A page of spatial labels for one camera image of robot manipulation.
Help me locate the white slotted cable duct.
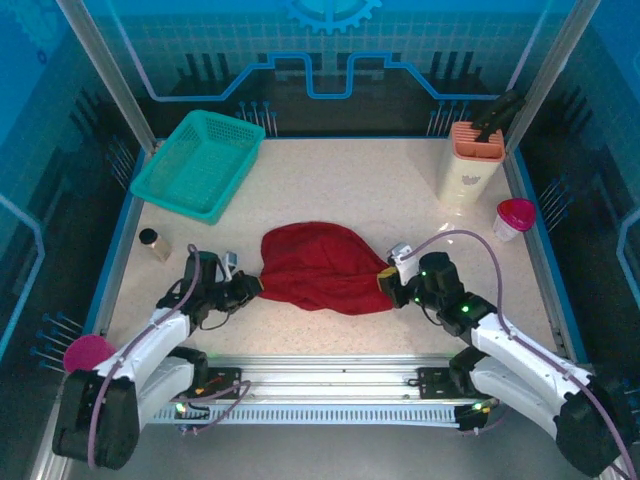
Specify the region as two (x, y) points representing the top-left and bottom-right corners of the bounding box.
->
(149, 403), (461, 427)

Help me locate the red t-shirt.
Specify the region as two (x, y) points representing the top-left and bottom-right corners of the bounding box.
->
(258, 223), (396, 315)

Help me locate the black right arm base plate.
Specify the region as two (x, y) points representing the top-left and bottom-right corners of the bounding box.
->
(417, 367), (501, 401)

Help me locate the magenta foam cup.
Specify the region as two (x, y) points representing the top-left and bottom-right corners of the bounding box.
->
(63, 334), (116, 374)

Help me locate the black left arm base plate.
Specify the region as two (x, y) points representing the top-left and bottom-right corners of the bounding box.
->
(202, 367), (244, 401)

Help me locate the small jar black lid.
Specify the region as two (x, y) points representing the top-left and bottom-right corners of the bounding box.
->
(138, 227), (173, 263)

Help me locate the cream knife block orange top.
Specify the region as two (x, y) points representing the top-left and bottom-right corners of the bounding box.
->
(438, 121), (507, 205)

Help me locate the black knife handle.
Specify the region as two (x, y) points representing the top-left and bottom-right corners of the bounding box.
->
(473, 91), (526, 144)

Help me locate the clear cup pink lid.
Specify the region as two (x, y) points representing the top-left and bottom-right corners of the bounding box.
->
(492, 197), (537, 243)

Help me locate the aluminium frame post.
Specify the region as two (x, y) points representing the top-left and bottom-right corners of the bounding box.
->
(53, 0), (166, 154)
(502, 0), (604, 151)

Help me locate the teal plastic basket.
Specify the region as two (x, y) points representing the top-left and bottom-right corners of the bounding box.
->
(129, 109), (266, 226)

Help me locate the aluminium mounting rail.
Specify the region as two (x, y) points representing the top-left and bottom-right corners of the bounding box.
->
(104, 353), (551, 401)

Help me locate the small black controller board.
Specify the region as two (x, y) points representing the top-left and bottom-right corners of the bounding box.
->
(172, 399), (211, 435)
(457, 402), (496, 435)

